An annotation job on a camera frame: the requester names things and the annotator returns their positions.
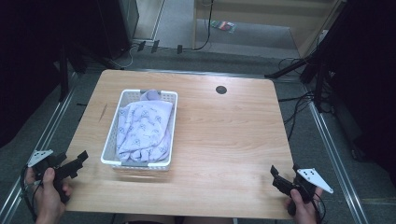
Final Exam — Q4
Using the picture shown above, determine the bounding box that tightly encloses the black hanging cable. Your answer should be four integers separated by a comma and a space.
191, 0, 215, 51

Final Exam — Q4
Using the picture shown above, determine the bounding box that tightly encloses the black cabinet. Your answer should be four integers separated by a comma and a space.
94, 0, 140, 62

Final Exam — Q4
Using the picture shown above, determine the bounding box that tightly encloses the lavender printed garment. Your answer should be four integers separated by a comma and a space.
115, 89, 174, 163

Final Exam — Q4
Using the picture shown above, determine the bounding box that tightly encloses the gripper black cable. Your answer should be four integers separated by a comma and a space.
310, 191, 327, 224
20, 165, 43, 222

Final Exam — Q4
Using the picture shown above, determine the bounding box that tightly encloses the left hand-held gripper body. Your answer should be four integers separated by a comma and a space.
27, 148, 70, 204

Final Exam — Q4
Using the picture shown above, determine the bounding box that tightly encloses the colourful packet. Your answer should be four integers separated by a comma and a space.
210, 20, 238, 34

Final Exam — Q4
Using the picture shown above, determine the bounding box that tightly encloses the white cable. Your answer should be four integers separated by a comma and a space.
109, 45, 139, 70

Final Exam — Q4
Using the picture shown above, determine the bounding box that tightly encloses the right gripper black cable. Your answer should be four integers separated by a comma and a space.
310, 191, 327, 224

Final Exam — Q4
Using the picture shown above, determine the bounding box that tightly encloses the black tripod stand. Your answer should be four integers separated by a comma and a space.
263, 43, 332, 114

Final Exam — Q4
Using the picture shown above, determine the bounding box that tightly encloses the bundle of black floor cables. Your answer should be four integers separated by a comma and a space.
276, 56, 321, 142

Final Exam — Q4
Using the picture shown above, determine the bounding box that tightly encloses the aluminium floor rail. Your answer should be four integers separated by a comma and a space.
0, 70, 78, 224
303, 83, 371, 224

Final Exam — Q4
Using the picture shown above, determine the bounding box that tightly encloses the white plastic basket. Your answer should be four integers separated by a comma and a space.
100, 89, 179, 172

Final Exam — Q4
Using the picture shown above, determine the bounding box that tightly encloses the person's left hand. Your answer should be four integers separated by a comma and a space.
25, 167, 75, 218

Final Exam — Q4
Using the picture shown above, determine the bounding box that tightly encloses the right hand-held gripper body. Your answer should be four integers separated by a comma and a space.
288, 163, 334, 217

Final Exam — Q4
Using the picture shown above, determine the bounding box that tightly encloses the dark curtain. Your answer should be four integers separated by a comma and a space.
314, 0, 396, 188
0, 0, 104, 148

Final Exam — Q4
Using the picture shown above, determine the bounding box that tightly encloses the black upright stand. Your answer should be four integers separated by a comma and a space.
58, 45, 71, 103

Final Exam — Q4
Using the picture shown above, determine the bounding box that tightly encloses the person's right hand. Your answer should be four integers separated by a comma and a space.
283, 186, 324, 224

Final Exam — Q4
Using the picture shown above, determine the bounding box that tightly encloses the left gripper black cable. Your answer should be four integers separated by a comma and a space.
20, 165, 43, 222

